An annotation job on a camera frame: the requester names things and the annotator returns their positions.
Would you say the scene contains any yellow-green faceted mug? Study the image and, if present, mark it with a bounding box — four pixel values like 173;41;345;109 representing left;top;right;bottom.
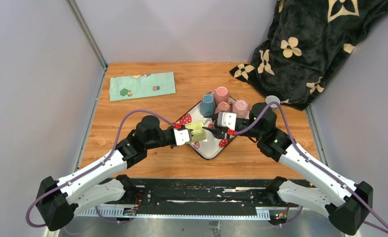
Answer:
185;120;207;143

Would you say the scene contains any grey-blue small mug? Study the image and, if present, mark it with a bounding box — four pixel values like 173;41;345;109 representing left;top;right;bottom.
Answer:
265;95;281;112

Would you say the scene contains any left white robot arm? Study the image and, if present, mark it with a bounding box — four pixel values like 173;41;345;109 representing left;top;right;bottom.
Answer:
31;113;191;231

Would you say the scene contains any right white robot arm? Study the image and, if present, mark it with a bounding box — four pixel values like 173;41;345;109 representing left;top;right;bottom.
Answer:
208;102;373;236

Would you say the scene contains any black glossy mug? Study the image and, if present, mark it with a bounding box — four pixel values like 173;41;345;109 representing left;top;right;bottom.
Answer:
208;118;222;129

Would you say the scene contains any light pink faceted mug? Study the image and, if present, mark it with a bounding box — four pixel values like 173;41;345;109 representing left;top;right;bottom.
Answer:
232;100;249;119

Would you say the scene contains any dusty pink faceted mug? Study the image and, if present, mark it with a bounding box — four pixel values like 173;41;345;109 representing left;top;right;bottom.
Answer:
214;101;232;114

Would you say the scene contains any blue dotted mug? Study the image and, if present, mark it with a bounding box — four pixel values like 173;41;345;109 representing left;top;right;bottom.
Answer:
199;94;216;117

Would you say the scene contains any pink tall mug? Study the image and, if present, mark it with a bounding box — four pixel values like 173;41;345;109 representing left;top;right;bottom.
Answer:
213;86;229;106

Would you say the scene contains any strawberry print white tray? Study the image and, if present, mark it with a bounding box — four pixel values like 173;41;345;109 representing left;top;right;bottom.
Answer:
176;96;236;160

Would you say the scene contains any mint green printed cloth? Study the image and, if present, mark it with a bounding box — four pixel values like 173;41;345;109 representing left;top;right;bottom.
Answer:
109;72;176;101

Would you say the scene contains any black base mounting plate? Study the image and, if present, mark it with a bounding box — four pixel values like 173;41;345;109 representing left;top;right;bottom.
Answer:
97;177;299;217

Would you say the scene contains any black floral plush blanket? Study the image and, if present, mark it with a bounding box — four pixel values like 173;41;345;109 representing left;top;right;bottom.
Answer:
230;0;388;111

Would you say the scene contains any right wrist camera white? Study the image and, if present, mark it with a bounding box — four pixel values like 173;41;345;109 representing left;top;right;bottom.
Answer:
216;112;237;130

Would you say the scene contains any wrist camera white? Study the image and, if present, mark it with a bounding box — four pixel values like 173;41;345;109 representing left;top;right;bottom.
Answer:
173;128;192;146
216;112;237;130

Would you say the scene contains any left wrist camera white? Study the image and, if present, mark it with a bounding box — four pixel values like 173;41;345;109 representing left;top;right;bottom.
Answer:
173;128;192;146

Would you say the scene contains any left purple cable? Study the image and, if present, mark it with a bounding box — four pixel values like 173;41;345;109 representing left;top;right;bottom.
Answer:
25;109;183;228

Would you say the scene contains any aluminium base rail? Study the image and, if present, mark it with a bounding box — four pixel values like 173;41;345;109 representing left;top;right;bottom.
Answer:
46;183;361;237

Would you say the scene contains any aluminium frame post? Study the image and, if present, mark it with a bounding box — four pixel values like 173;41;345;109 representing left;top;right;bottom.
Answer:
65;0;108;71

